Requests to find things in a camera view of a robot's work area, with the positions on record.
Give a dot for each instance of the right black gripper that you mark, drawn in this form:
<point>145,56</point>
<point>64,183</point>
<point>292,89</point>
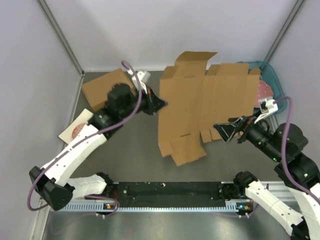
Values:
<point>227,130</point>

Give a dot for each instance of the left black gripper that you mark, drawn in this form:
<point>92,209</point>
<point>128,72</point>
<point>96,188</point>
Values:
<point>154,104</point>

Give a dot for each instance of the brown cardboard box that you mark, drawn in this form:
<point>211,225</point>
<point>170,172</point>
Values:
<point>96,90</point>
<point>198,96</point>

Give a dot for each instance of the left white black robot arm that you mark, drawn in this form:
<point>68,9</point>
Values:
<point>53,181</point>

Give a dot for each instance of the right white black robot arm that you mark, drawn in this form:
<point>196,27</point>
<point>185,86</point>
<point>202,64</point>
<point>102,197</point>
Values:
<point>298,172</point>

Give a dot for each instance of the closed brown cardboard box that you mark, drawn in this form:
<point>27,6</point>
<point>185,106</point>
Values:
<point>96,90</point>

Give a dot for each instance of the pink polka dot plate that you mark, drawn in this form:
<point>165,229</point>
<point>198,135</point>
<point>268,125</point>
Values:
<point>263,91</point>

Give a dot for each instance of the red patterned bowl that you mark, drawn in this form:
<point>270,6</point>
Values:
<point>76,131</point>

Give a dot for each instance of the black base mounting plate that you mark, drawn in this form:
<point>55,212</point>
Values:
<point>173,194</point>

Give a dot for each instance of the white square board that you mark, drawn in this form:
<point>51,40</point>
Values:
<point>66,135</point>

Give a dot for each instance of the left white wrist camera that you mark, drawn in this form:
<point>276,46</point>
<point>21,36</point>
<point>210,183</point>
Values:
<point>143,77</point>

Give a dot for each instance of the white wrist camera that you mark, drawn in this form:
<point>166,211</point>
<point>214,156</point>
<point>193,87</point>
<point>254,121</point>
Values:
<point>268,107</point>
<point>143,77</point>

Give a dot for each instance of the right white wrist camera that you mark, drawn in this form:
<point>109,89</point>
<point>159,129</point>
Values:
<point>268,107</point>

